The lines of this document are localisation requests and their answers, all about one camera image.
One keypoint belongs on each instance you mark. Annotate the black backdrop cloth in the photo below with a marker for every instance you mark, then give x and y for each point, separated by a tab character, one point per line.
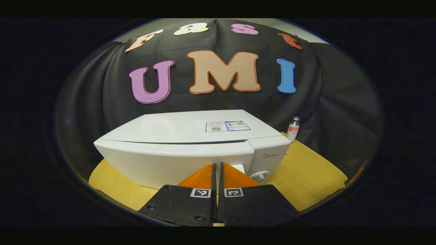
340	102

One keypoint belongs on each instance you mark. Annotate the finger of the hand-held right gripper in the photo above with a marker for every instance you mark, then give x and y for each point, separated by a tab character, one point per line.
356	174

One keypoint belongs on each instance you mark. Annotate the clear bottle with pink label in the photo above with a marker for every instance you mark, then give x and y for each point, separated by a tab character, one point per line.
293	131

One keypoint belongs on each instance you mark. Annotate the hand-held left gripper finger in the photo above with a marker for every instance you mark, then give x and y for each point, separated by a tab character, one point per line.
221	180
214	180

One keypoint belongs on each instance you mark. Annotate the white microwave oven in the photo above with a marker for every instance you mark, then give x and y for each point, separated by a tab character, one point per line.
170	156

